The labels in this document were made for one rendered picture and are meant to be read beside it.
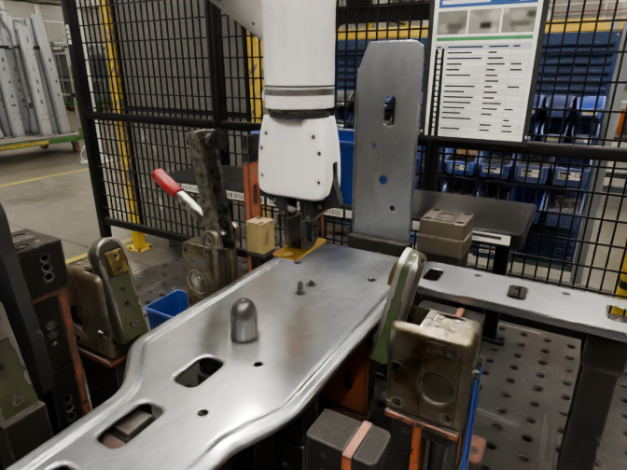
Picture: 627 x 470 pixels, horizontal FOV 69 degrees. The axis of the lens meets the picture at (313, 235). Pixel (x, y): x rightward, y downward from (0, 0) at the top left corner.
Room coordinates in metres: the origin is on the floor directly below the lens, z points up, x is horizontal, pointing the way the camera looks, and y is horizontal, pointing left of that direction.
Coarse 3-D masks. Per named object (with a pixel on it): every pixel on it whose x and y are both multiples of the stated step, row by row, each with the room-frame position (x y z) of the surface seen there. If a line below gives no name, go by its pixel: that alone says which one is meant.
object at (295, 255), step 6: (294, 240) 0.58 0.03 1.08; (318, 240) 0.60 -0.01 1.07; (324, 240) 0.60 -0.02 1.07; (288, 246) 0.58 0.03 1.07; (294, 246) 0.57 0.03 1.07; (312, 246) 0.58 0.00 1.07; (318, 246) 0.58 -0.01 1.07; (276, 252) 0.56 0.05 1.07; (282, 252) 0.56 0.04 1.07; (288, 252) 0.56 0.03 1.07; (294, 252) 0.56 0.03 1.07; (300, 252) 0.56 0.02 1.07; (306, 252) 0.56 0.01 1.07; (288, 258) 0.54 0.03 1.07; (294, 258) 0.53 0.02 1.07
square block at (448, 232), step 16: (432, 224) 0.72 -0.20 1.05; (448, 224) 0.71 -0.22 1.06; (464, 224) 0.71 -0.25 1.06; (432, 240) 0.72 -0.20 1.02; (448, 240) 0.71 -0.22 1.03; (464, 240) 0.70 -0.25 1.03; (432, 256) 0.72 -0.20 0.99; (448, 256) 0.71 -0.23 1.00; (464, 256) 0.73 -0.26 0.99; (432, 272) 0.72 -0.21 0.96; (416, 304) 0.73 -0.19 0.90
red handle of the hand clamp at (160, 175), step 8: (152, 176) 0.70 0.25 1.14; (160, 176) 0.69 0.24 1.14; (168, 176) 0.70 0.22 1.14; (160, 184) 0.69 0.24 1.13; (168, 184) 0.69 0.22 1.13; (176, 184) 0.69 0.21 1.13; (168, 192) 0.68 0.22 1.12; (176, 192) 0.68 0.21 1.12; (184, 192) 0.69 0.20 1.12; (184, 200) 0.67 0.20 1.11; (192, 200) 0.68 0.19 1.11; (192, 208) 0.66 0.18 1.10; (200, 208) 0.67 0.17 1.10; (200, 216) 0.66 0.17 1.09; (224, 232) 0.64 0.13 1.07
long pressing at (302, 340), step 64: (320, 256) 0.71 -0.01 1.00; (384, 256) 0.71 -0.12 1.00; (192, 320) 0.50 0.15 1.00; (320, 320) 0.50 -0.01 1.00; (128, 384) 0.37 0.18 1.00; (256, 384) 0.38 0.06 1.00; (320, 384) 0.38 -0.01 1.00; (64, 448) 0.30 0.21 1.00; (128, 448) 0.30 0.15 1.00; (192, 448) 0.30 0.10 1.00
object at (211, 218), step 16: (192, 144) 0.64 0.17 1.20; (208, 144) 0.64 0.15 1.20; (224, 144) 0.64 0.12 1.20; (192, 160) 0.64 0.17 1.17; (208, 160) 0.66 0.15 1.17; (208, 176) 0.64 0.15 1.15; (208, 192) 0.63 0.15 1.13; (224, 192) 0.66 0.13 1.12; (208, 208) 0.63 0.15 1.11; (224, 208) 0.65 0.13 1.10; (208, 224) 0.63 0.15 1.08; (224, 224) 0.66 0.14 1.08; (224, 240) 0.66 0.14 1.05
